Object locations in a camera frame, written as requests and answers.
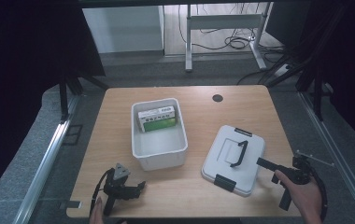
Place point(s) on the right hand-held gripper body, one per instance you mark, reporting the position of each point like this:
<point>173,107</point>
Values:
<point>297,174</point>

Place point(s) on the white cabinet panel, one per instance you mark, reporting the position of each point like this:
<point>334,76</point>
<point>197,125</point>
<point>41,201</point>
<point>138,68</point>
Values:
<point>122,29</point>

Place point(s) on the person's right hand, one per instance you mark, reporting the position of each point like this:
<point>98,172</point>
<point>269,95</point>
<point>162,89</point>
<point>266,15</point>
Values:
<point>305,196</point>

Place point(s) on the green and white medicine box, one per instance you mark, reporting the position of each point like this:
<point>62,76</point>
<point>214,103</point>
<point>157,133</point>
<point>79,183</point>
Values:
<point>157,119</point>

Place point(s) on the black round table grommet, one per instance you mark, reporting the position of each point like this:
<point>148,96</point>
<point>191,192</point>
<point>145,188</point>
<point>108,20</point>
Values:
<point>217,98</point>

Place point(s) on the white metal desk frame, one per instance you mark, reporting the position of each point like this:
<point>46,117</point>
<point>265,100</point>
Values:
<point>222,21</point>

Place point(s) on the white power strip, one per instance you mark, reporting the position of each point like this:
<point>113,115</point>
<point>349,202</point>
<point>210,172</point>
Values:
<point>282,70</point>

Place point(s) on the black stand legs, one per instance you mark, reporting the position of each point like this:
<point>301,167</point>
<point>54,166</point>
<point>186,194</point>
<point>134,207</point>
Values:
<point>65,96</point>

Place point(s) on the person's left hand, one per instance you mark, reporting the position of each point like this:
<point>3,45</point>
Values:
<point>96,213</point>

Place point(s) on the black tripod legs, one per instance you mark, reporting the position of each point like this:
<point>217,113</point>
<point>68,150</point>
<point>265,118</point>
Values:
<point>309,62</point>

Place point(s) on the white plastic storage bin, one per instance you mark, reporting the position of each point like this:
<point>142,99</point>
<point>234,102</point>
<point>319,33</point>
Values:
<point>160,146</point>

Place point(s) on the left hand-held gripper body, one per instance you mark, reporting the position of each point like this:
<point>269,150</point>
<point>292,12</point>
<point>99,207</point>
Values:
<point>116,188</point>

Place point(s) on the aluminium floor rail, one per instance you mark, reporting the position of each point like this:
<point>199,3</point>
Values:
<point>46,161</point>
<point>337,149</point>

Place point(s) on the dark curtain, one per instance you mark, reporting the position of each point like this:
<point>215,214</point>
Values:
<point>26,46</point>

